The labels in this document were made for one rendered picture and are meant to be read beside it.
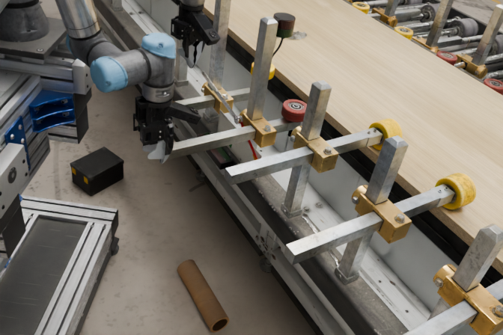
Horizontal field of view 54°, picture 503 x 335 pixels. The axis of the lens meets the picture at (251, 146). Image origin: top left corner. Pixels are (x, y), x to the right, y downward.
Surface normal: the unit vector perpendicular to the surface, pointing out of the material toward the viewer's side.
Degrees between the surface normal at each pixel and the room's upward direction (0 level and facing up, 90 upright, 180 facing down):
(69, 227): 0
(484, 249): 90
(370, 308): 0
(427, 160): 0
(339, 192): 90
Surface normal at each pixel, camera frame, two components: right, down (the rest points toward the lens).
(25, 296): 0.13, -0.80
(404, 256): -0.85, 0.22
